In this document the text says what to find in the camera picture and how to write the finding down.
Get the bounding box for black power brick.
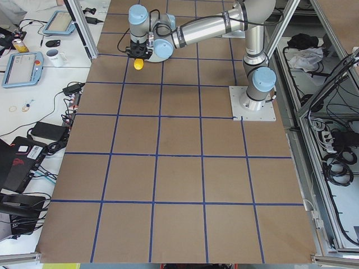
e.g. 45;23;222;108
30;122;69;141

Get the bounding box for black cloth bundle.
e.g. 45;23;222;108
287;33;319;50

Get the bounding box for yellow corn cob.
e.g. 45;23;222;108
134;58;144;71

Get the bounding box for white mug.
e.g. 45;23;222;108
46;49;67;67

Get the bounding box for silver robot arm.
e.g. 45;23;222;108
124;1;276;111

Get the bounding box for black round object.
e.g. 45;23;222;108
45;40;61;48

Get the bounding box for white crumpled cloth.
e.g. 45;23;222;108
288;48;324;72

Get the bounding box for coiled black cables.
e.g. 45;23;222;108
322;152;356;187

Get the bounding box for blue teach pendant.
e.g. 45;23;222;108
1;52;44;88
43;11;76;36

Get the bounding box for blue teach pendant far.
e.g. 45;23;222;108
43;11;76;36

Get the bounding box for blue teach pendant near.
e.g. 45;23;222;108
1;52;44;88

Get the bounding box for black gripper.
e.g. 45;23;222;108
125;41;153;58

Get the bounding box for black laptop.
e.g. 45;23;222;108
1;136;48;193

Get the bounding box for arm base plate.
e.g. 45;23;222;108
229;86;276;122

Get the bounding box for aluminium frame post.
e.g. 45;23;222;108
64;0;98;61

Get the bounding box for yellow drink can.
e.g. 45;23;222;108
12;39;29;53

